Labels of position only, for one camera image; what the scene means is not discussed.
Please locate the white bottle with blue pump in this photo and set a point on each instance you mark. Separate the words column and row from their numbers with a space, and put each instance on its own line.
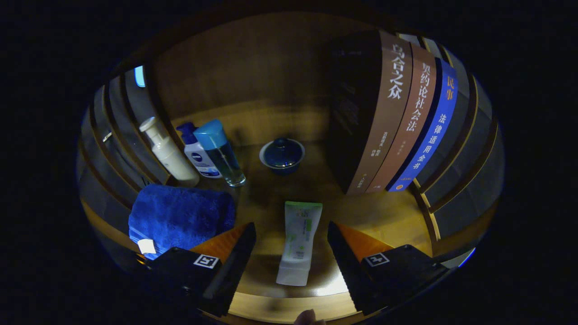
column 201, row 160

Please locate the dark brown book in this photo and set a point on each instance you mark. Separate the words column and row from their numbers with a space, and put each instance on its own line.
column 388, row 113

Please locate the wooden cabinet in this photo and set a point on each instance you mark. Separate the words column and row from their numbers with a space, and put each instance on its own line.
column 253, row 67

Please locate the reddish brown book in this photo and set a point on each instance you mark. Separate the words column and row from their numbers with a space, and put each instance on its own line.
column 415, row 117

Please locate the white green tube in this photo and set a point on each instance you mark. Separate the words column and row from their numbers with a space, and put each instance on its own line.
column 300, row 234

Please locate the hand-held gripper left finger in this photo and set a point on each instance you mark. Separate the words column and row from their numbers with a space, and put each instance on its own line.
column 230, row 275

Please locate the blue lidded teacup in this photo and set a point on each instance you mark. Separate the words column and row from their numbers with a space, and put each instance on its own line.
column 282, row 155

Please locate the blue folded towel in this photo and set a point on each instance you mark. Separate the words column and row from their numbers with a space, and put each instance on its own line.
column 180, row 216

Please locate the wooden countertop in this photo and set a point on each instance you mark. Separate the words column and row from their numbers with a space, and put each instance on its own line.
column 361, row 212

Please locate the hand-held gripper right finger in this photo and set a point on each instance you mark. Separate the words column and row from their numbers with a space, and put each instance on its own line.
column 354, row 275

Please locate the blue book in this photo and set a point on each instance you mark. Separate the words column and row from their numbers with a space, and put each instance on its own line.
column 435, row 131

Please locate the clear teal capped bottle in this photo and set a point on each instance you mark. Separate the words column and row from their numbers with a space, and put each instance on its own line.
column 223, row 155

